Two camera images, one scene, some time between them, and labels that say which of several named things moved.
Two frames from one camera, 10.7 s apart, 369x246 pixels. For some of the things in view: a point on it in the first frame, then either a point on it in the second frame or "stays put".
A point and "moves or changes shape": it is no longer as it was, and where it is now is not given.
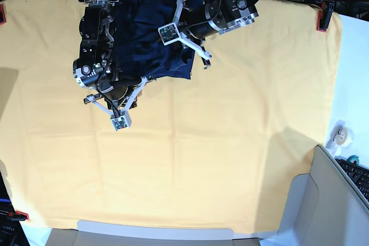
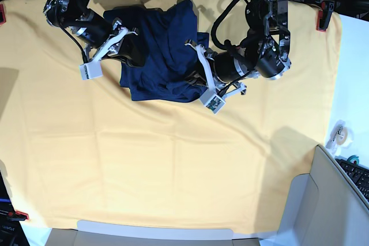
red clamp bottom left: (18, 215) stays put
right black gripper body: (188, 40) to (224, 71)
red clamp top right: (324, 15) stays put
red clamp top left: (2, 15) stays put
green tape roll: (353, 158) stays put
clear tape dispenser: (341, 137) stays put
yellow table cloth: (218, 148) stays put
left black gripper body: (124, 104) to (128, 40)
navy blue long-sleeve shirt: (144, 7) moves or changes shape
